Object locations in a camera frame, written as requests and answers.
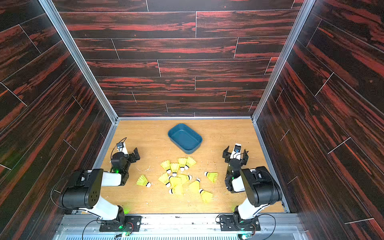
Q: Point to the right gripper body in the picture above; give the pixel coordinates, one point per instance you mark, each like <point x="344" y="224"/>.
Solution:
<point x="235" y="159"/>

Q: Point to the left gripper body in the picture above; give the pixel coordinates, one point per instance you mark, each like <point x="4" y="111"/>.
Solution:
<point x="131" y="159"/>

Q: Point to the teal plastic storage box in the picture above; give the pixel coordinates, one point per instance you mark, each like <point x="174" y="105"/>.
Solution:
<point x="185" y="138"/>

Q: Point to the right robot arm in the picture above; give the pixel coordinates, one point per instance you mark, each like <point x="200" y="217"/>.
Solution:
<point x="260" y="187"/>

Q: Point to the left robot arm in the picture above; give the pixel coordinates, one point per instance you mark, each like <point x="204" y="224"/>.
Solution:
<point x="83" y="191"/>

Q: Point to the yellow shuttlecock centre pile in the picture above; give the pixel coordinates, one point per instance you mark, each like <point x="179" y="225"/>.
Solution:
<point x="175" y="181"/>

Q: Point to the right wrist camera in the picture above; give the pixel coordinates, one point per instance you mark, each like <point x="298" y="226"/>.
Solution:
<point x="237" y="148"/>

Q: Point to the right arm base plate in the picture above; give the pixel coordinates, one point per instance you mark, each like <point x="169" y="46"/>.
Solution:
<point x="233" y="223"/>

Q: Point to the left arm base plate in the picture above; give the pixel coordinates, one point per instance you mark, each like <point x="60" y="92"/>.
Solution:
<point x="129" y="224"/>

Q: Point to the aluminium front rail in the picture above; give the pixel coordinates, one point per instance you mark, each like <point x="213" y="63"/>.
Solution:
<point x="183" y="227"/>

